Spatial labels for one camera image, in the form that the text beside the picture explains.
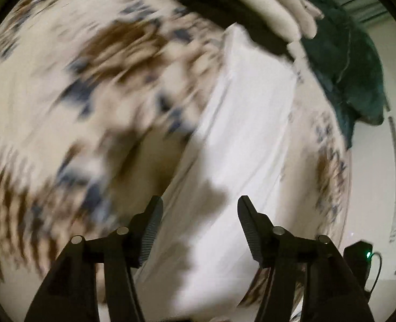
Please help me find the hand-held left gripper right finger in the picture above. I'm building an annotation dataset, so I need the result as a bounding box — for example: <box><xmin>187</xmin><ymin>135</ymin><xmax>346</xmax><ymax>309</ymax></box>
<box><xmin>237</xmin><ymin>195</ymin><xmax>375</xmax><ymax>322</ymax></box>

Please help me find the beige folded garment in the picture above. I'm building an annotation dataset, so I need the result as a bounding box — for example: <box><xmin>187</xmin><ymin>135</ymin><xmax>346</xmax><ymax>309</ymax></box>
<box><xmin>205</xmin><ymin>0</ymin><xmax>306</xmax><ymax>42</ymax></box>
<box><xmin>295</xmin><ymin>0</ymin><xmax>327</xmax><ymax>40</ymax></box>

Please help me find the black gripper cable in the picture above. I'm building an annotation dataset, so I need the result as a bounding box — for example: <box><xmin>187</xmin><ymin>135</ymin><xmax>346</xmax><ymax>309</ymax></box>
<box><xmin>365</xmin><ymin>251</ymin><xmax>384</xmax><ymax>292</ymax></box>

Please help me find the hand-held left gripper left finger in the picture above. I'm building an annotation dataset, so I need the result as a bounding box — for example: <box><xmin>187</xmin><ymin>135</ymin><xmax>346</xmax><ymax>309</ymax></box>
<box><xmin>24</xmin><ymin>195</ymin><xmax>164</xmax><ymax>322</ymax></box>

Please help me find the white t-shirt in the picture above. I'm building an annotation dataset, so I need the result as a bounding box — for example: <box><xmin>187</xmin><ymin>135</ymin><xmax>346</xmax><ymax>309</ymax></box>
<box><xmin>132</xmin><ymin>23</ymin><xmax>303</xmax><ymax>322</ymax></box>

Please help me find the white curved headboard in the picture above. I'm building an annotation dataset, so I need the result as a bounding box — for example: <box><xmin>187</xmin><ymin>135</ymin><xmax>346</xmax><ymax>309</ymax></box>
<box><xmin>344</xmin><ymin>17</ymin><xmax>396</xmax><ymax>312</ymax></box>

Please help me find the black folded garment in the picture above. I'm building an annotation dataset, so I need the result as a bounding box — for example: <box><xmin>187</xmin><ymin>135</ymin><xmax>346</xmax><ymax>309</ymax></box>
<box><xmin>176</xmin><ymin>0</ymin><xmax>296</xmax><ymax>63</ymax></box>

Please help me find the floral bed blanket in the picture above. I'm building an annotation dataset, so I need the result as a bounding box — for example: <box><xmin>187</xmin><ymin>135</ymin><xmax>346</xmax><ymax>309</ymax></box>
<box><xmin>0</xmin><ymin>0</ymin><xmax>353</xmax><ymax>322</ymax></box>

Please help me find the dark green fleece blanket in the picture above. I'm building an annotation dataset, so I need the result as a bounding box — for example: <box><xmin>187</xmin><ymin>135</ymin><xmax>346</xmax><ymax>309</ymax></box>
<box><xmin>297</xmin><ymin>0</ymin><xmax>389</xmax><ymax>151</ymax></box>

